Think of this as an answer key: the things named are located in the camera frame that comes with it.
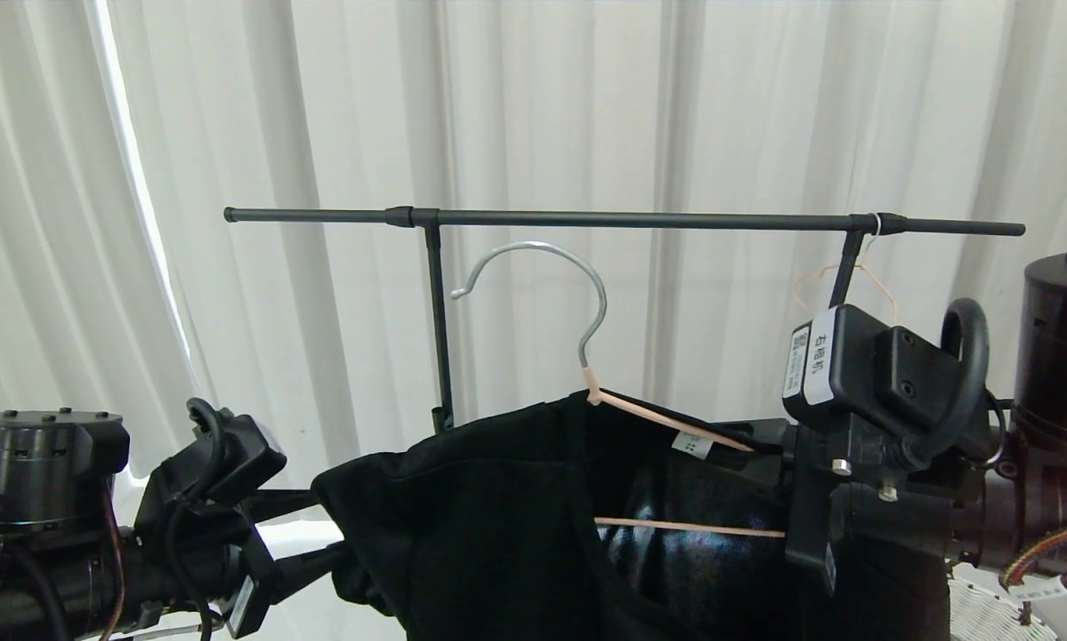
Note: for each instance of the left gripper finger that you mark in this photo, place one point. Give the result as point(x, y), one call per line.
point(306, 570)
point(279, 503)

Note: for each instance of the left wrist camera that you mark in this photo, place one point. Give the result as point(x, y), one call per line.
point(230, 463)

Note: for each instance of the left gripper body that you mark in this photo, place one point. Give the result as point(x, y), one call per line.
point(141, 588)

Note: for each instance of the white laundry basket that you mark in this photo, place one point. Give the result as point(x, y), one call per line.
point(996, 614)

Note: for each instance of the white curtain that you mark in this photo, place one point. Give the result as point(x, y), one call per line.
point(542, 89)

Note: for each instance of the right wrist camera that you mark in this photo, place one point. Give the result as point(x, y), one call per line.
point(889, 383)

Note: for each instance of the pink clothes hanger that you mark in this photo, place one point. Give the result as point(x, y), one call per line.
point(800, 285)
point(600, 303)

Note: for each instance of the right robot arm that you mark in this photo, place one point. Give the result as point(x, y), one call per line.
point(1058, 356)

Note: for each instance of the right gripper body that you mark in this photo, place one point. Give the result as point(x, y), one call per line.
point(907, 516)

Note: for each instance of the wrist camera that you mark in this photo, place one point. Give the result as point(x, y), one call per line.
point(889, 383)
point(230, 463)

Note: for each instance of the black garment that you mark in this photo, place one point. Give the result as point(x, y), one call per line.
point(480, 534)

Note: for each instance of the black clothes rack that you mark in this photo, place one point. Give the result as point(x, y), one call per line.
point(631, 220)

